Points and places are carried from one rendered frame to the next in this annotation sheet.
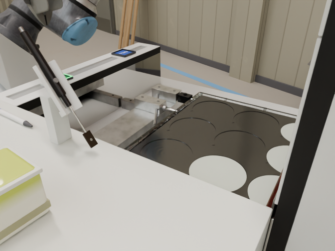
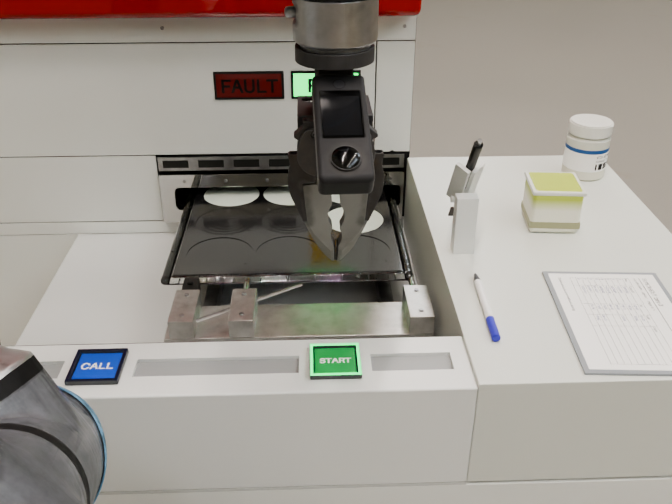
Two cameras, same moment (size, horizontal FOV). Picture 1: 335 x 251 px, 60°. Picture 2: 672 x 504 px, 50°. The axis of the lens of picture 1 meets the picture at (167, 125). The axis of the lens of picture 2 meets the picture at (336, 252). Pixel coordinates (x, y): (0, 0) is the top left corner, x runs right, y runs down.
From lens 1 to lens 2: 1.34 m
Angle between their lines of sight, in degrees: 100
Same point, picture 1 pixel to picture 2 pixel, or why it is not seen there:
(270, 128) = (236, 211)
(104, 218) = (494, 194)
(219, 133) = (282, 234)
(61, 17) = (85, 430)
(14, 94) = (434, 372)
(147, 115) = (269, 313)
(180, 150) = not seen: hidden behind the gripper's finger
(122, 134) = (342, 309)
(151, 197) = not seen: hidden behind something
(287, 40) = not seen: outside the picture
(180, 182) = (427, 184)
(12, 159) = (538, 181)
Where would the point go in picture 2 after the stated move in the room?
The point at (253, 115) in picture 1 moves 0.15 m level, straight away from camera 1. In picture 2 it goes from (210, 225) to (118, 237)
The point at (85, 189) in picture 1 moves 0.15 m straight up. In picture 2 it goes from (488, 210) to (498, 116)
